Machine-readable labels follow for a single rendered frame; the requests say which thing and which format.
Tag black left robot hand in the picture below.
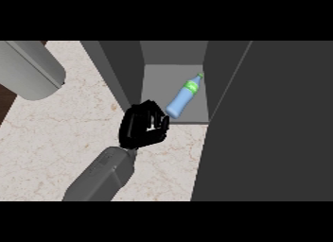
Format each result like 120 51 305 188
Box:
118 99 171 150

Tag dark grey cabinet door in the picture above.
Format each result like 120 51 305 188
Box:
190 40 333 202

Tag blue water bottle green label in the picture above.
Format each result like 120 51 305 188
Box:
166 73 206 120

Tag grey open cabinet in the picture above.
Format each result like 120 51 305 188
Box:
81 40 214 126

